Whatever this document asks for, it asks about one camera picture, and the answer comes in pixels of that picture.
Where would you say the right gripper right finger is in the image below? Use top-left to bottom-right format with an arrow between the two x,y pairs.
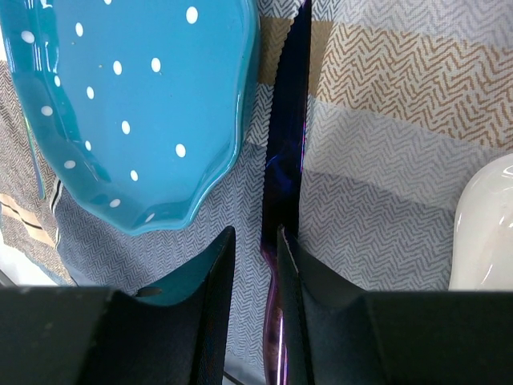
277,229 -> 512,384

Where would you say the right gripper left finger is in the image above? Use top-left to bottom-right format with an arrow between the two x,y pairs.
1,226 -> 236,384

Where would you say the blue beige checked cloth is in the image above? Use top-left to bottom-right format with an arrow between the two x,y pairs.
1,1 -> 512,383

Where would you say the white ceramic spoon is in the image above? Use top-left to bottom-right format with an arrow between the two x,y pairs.
449,154 -> 512,291

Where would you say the teal dotted plate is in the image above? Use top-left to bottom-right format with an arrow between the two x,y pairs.
1,1 -> 261,235

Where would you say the purple knife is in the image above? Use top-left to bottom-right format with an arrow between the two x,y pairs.
261,1 -> 312,384

